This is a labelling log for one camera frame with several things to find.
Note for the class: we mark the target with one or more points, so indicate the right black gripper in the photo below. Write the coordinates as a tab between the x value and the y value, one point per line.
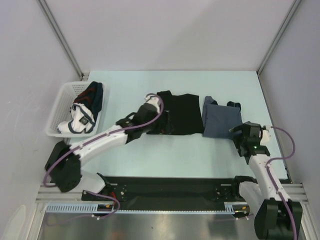
236	137

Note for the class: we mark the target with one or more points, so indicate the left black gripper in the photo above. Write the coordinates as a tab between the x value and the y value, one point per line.
156	114

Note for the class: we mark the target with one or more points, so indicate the blue printed tank top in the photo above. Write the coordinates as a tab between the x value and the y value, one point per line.
218	119

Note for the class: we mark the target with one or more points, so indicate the black tank top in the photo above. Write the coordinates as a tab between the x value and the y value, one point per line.
181	116

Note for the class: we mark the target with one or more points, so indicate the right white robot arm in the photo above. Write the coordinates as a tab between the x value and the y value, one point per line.
276	215

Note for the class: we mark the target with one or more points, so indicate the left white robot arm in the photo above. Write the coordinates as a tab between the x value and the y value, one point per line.
65	163

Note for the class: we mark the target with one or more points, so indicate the dark navy red garment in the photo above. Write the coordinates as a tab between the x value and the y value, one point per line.
92	98

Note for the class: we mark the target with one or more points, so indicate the white plastic laundry basket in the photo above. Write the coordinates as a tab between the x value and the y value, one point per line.
60	111

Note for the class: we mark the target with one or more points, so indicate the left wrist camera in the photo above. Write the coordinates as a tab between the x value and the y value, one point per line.
155	101

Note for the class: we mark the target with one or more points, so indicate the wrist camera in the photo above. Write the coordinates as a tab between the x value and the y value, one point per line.
265	135
155	101

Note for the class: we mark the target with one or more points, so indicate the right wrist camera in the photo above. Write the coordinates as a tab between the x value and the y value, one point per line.
265	135

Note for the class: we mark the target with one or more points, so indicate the slotted cable duct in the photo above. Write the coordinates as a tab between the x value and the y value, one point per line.
228	208

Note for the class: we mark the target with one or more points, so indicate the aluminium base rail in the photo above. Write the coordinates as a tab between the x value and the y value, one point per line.
53	194

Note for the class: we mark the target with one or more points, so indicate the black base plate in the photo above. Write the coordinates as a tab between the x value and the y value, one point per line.
168	193

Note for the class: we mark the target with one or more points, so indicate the right aluminium frame post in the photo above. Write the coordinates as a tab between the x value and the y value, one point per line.
279	35

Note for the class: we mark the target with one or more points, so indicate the aluminium frame post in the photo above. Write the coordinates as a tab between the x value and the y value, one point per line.
53	23
279	35

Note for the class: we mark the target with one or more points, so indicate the left aluminium frame post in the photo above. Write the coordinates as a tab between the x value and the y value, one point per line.
53	23

